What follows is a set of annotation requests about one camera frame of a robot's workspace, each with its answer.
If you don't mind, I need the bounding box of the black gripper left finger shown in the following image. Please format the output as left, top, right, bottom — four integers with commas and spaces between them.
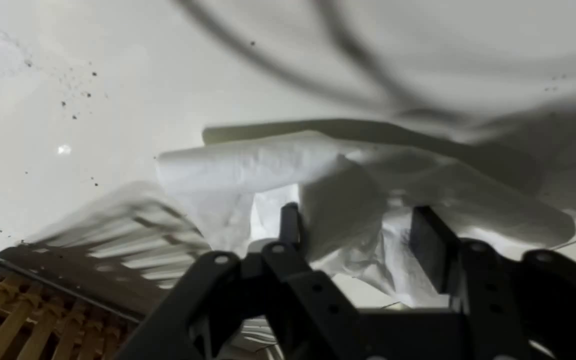
115, 201, 364, 360

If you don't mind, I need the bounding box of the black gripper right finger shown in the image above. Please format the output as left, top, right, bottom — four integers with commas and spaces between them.
409, 205, 576, 360

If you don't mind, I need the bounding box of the wicker basket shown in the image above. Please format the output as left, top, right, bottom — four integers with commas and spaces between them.
0, 271, 141, 360

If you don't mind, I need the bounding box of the white washing machine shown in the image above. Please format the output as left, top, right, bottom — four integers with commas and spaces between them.
0, 0, 576, 322

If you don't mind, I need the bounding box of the metal wire rack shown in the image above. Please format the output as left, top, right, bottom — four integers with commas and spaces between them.
0, 182, 215, 327

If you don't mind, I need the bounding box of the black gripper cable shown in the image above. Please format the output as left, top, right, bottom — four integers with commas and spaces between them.
170, 0, 477, 128

